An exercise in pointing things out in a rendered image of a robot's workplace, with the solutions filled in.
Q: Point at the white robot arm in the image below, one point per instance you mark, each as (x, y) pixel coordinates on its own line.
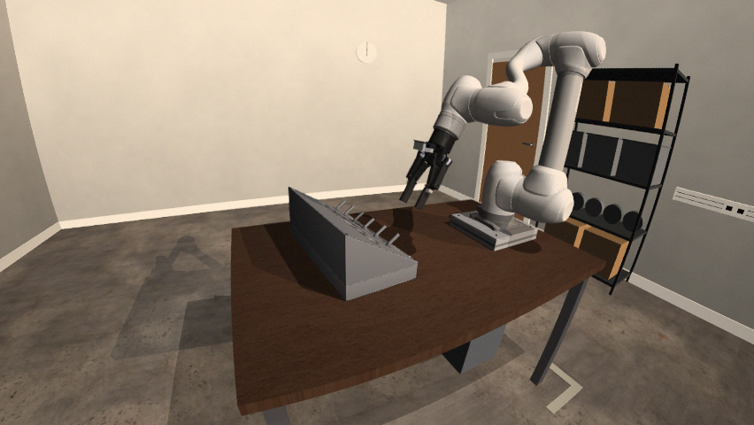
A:
(542, 196)

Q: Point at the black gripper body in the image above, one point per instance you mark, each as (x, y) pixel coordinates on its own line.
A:
(444, 142)

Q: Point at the white switch panel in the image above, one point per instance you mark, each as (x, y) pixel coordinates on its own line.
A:
(353, 258)

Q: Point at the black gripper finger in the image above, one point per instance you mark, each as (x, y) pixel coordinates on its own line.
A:
(419, 166)
(435, 178)

